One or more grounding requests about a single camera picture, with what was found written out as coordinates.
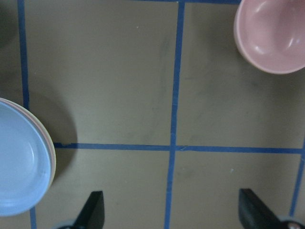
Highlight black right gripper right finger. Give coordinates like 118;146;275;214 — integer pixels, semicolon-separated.
238;188;285;229

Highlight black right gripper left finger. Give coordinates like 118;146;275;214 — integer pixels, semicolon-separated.
73;191;105;229

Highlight blue plate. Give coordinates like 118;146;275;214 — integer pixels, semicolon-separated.
0;102;51;217

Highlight pink plate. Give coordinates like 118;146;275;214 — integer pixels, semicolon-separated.
0;98;56;188

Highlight cream plate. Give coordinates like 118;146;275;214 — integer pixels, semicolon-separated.
43;129;57;188

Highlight pink bowl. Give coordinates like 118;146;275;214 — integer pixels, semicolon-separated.
234;0;305;74

